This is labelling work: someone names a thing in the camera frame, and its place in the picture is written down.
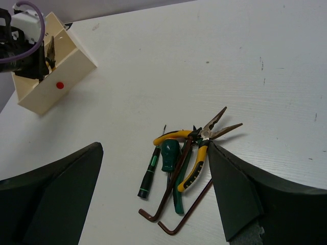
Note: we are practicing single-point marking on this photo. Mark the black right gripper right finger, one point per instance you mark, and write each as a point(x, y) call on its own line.
point(257, 207)

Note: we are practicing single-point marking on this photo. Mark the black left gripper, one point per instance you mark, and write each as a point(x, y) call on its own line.
point(17, 55)

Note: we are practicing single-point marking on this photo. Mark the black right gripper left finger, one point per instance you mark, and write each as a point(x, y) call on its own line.
point(49, 205)

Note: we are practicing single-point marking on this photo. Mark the long brown hex key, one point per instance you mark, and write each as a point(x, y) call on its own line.
point(161, 207)

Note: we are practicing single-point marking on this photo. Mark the cream compartment tray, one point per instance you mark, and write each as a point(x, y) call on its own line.
point(73, 64)

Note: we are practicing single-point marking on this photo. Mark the red round knob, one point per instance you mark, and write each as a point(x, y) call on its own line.
point(59, 85)

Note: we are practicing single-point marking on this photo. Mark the black green precision screwdriver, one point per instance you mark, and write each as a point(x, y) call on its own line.
point(147, 180)

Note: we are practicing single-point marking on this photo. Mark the green stubby screwdriver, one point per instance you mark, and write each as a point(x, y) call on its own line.
point(170, 151)

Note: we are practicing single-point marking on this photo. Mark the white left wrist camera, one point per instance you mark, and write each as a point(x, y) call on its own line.
point(28, 18)

